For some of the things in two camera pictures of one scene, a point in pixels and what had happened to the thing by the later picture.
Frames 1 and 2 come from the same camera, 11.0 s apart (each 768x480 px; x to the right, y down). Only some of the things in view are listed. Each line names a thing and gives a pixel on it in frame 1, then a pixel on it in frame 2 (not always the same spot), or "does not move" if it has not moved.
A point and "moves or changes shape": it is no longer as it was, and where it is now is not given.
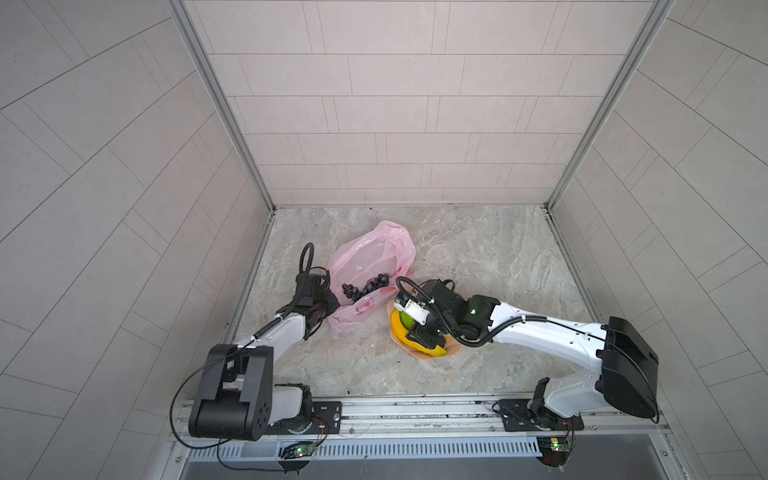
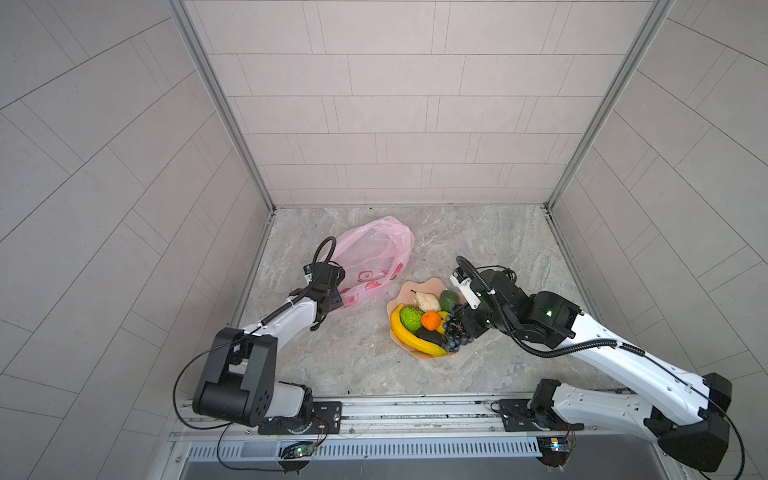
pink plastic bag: [387, 248] moves or changes shape
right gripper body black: [435, 325] → [480, 319]
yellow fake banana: [401, 332] does not move
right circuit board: [556, 450] does not move
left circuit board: [297, 450] does not move
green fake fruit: [407, 321] does not move
